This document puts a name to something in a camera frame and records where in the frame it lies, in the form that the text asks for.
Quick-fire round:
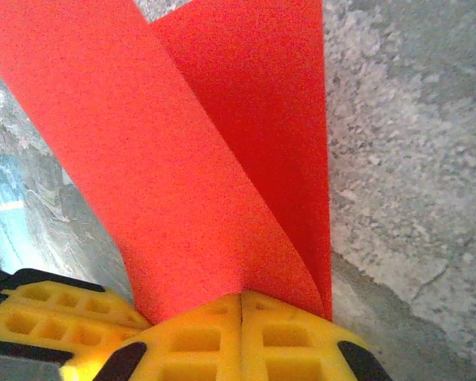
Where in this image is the red cloth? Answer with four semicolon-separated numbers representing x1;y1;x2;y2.
0;0;334;325

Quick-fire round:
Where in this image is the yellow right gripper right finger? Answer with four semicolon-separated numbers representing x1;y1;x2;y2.
242;291;393;381

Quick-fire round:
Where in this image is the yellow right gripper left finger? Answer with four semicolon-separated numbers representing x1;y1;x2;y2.
59;291;244;381

